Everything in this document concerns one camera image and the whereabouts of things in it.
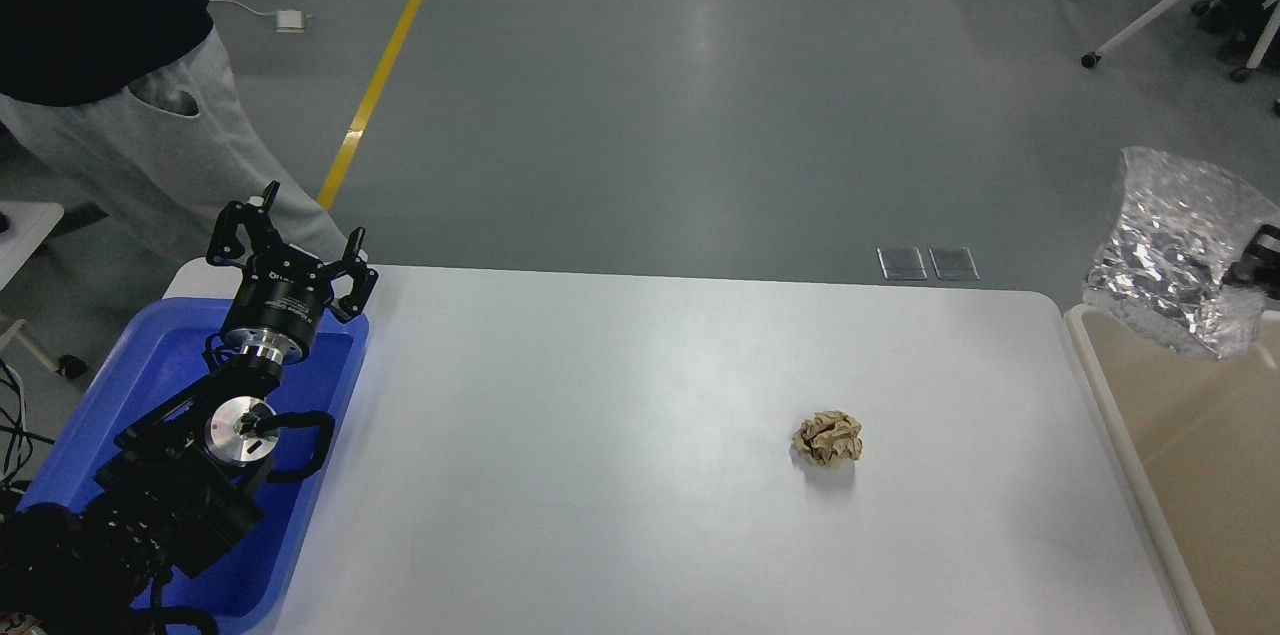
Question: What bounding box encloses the right metal floor plate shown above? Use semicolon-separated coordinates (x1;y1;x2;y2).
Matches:
929;247;980;280

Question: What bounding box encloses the white side table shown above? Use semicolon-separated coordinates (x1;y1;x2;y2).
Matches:
1;198;64;375

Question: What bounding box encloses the metal floor plate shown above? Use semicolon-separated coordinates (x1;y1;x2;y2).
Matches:
929;247;980;280
877;247;929;280

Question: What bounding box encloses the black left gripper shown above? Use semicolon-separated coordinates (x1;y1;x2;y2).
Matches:
205;181;379;365

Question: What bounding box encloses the crumpled brown paper ball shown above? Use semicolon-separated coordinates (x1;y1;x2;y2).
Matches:
791;410;864;469

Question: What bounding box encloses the silver foil bag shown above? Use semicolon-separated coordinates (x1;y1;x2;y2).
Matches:
1083;146;1277;360

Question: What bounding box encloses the person in grey trousers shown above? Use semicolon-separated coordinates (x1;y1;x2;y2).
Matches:
1;0;347;262

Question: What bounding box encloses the black office chair base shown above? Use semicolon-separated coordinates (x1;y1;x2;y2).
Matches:
1190;0;1277;83

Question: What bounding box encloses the blue plastic bin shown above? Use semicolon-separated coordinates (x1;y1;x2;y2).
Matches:
20;297;370;634

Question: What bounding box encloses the white power adapter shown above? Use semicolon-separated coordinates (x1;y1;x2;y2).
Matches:
274;9;308;35

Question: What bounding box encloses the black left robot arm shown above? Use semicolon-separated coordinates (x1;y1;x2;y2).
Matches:
3;181;379;634

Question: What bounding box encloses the beige plastic bin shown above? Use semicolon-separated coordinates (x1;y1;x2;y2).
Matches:
1065;303;1279;634

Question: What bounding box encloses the left metal floor plate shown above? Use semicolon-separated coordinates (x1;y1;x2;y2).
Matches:
877;247;929;280

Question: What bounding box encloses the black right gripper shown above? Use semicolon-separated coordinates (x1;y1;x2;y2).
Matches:
1226;224;1279;301

